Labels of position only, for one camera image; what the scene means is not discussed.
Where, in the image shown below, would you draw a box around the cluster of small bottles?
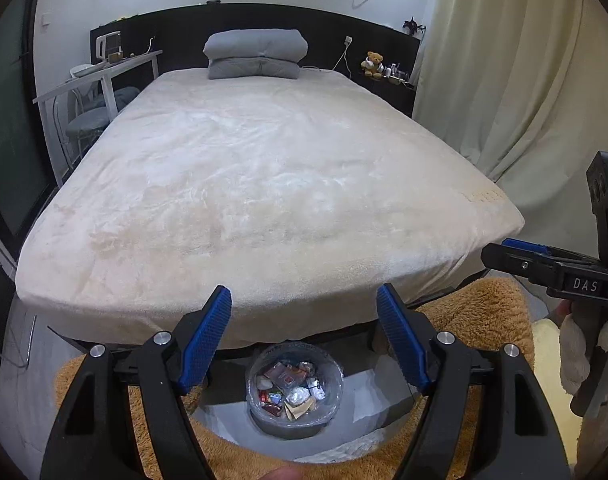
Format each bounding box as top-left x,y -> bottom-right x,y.
384,62 -> 415,86

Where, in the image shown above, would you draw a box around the black headboard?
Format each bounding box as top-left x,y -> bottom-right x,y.
90,3 -> 422,118

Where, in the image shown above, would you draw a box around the frosted glass door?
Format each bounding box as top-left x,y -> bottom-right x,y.
0,0 -> 60,241

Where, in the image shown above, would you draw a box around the white charging cable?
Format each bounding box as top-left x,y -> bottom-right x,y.
300,42 -> 350,72

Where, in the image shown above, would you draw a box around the grey pillows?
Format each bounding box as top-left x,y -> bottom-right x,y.
203,29 -> 309,63

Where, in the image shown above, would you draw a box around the person's left hand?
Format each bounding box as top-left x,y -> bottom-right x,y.
261,466 -> 305,480

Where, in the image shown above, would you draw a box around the grey pillow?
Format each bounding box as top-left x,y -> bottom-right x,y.
207,57 -> 301,81

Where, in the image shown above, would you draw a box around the brown fluffy rug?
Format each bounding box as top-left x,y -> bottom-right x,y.
54,277 -> 537,480

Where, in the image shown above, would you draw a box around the brown teddy bear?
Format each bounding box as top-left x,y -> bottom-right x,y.
360,51 -> 386,79

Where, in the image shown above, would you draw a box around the white desktop appliance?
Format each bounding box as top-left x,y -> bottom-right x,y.
98,32 -> 125,63

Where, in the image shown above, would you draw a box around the bin with clear plastic liner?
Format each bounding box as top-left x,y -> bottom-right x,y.
245,341 -> 345,441

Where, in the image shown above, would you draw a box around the cream curtain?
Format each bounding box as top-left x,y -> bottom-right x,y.
413,0 -> 608,241

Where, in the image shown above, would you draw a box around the person's right hand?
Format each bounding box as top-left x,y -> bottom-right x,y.
544,302 -> 608,397

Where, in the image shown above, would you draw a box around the white desk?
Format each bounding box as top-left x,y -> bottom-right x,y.
32,50 -> 163,188

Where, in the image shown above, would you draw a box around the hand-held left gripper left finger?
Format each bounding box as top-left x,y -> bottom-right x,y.
40,285 -> 233,480

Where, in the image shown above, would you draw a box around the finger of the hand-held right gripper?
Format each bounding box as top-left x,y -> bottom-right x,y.
480,242 -> 565,288
500,238 -> 605,272

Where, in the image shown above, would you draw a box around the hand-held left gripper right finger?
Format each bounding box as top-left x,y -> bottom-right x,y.
376,282 -> 571,480

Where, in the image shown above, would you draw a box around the chair with grey cushion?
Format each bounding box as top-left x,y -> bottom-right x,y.
54,85 -> 141,171

